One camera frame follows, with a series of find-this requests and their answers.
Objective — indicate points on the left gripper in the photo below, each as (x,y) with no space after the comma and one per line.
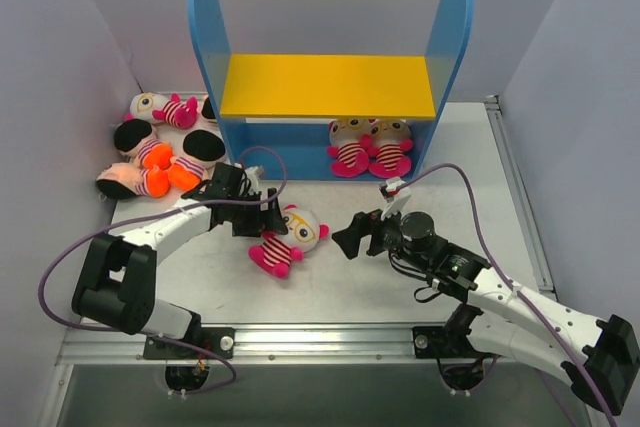
(257,217)

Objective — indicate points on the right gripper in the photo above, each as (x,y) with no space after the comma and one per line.
(373,235)

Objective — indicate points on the white plush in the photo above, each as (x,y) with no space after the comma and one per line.
(159,109)
(277,252)
(391,141)

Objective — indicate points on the pink plush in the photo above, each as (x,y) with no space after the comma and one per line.
(349,140)

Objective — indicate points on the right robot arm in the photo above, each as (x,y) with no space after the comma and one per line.
(597,358)

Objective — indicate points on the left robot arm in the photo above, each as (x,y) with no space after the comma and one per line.
(117,283)

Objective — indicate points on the blue and yellow toy shelf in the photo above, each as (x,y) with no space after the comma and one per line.
(270,108)

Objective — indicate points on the black-haired doll, centre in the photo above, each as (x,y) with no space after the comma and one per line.
(201,150)

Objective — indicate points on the black-haired doll, lower left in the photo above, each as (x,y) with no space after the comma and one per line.
(124,181)

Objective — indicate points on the black-haired doll, upper left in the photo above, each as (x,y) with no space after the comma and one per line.
(137,140)

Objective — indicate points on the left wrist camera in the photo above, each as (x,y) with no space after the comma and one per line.
(250,183)

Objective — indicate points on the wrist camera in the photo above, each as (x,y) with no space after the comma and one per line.
(250,183)
(396,193)

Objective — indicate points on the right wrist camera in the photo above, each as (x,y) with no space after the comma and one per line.
(396,193)

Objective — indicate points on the aluminium front rail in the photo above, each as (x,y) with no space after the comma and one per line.
(261,344)

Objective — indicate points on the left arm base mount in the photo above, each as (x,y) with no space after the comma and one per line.
(219,340)

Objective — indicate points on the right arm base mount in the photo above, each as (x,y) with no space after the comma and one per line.
(450,340)

